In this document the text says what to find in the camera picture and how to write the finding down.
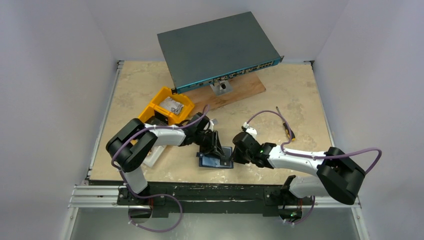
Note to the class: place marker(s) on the aluminium frame rail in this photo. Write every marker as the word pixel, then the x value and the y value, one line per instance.
pixel 94 196

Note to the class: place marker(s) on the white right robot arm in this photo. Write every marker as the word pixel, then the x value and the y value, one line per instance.
pixel 329 173

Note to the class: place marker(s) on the wooden board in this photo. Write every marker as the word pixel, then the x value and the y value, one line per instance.
pixel 241 87

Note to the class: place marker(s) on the yellow plastic bin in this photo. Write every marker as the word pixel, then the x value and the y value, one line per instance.
pixel 164 114

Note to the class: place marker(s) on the yellow black screwdriver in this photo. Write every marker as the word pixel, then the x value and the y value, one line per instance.
pixel 289 132

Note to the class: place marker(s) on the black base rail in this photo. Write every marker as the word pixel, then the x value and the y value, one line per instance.
pixel 163 198

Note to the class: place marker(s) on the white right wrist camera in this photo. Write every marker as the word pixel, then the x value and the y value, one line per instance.
pixel 248 129

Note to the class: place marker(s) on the grey cards in bin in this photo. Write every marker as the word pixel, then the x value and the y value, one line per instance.
pixel 172 105

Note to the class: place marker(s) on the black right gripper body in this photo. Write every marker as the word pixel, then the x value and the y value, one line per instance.
pixel 238 149

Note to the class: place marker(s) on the dark grey credit card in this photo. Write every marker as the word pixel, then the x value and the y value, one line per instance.
pixel 226 159

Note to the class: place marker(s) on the white plastic bin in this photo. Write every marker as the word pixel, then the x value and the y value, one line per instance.
pixel 153 155

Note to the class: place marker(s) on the navy blue card holder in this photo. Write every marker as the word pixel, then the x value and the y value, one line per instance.
pixel 208 161

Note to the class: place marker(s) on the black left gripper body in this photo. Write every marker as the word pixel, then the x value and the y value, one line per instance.
pixel 207 141

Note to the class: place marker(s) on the grey metal switch stand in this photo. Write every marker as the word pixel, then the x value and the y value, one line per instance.
pixel 221 87

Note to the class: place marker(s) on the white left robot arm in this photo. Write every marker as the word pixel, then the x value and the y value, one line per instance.
pixel 129 148

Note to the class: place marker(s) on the grey network switch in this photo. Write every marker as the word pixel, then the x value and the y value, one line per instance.
pixel 218 50

